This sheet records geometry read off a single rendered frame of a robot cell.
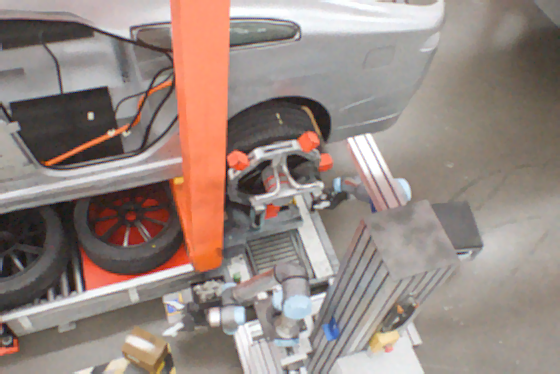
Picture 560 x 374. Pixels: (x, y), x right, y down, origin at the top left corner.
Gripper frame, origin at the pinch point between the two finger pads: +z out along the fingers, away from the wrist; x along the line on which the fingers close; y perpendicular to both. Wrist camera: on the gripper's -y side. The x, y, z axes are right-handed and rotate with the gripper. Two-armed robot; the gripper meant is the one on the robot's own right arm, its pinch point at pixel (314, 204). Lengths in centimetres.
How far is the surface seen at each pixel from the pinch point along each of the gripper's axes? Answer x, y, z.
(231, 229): -19, -44, 42
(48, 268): -19, -34, 150
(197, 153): 9, 89, 69
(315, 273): 12, -77, -8
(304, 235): -16, -75, -10
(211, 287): 22, -26, 67
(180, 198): -33, -15, 71
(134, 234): -39, -56, 101
